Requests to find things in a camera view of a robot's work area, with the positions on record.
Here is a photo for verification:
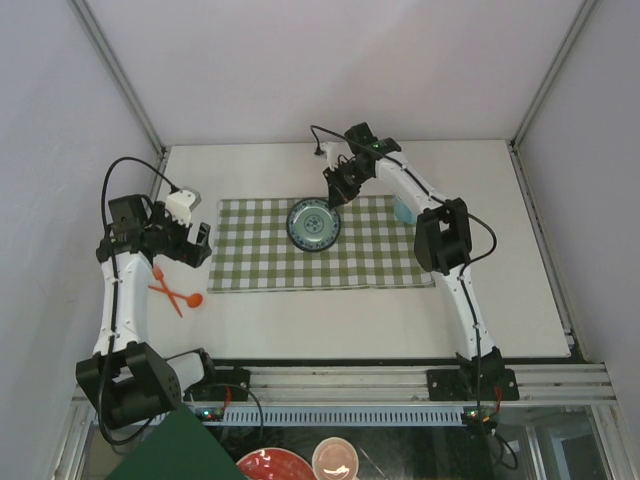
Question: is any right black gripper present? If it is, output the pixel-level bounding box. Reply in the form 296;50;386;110
322;161;371;211

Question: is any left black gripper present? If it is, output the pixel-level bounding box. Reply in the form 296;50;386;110
145;202;210;268

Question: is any orange plastic fork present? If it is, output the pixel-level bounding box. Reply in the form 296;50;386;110
149;265;183;318

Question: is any blue patterned plate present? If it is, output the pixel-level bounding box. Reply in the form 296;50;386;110
286;197;341;253

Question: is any light blue mug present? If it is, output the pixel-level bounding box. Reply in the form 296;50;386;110
393;196;417;225

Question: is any orange plastic spoon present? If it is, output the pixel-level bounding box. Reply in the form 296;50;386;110
149;285;204;309

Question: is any green white checkered cloth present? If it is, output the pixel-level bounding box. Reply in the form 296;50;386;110
208;196;435;294

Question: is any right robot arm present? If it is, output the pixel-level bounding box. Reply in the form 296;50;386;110
311;122;505;400

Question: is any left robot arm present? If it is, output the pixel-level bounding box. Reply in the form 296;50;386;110
75;188;219;432

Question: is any green board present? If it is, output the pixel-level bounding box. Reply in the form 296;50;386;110
106;405;245;479

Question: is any red plate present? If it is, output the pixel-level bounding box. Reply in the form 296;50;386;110
236;447;316;480

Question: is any pink bowl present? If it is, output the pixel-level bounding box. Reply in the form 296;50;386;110
311;437;360;480

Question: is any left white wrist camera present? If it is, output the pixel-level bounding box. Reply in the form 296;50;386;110
164;188;201;228

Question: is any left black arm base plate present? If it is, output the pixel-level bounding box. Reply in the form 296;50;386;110
194;368;251;402

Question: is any perforated grey cable tray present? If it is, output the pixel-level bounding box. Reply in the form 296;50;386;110
188;405;465;427

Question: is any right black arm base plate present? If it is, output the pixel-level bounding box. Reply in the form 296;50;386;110
426;368;520;402

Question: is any aluminium frame rail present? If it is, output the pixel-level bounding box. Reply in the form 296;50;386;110
72;363;619;407

